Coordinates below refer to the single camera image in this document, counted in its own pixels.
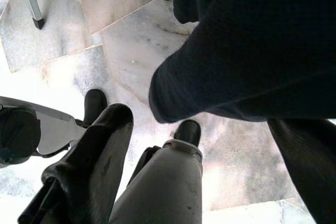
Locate silver clothes rack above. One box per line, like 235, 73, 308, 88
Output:
20, 0, 47, 30

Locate plain black shirt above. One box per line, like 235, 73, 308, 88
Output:
149, 0, 336, 124

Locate black robot foot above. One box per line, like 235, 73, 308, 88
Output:
83, 89, 108, 127
174, 119, 202, 147

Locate black robot right foot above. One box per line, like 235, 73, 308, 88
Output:
174, 119, 202, 147

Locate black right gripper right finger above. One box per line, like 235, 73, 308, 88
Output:
267, 118, 336, 224

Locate black robot left foot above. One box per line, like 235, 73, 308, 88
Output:
83, 89, 108, 127

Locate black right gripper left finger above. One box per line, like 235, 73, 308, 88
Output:
17, 103, 134, 224

